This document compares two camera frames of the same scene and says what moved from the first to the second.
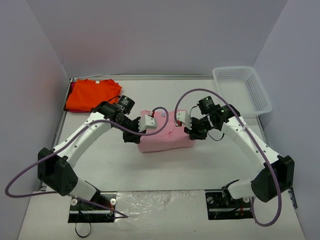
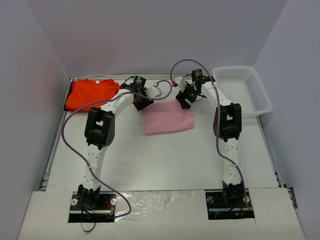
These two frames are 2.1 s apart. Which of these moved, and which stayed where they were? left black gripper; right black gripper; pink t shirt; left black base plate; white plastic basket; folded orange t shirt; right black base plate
Moved: pink t shirt; left black gripper; right black gripper
Stayed: right black base plate; left black base plate; white plastic basket; folded orange t shirt
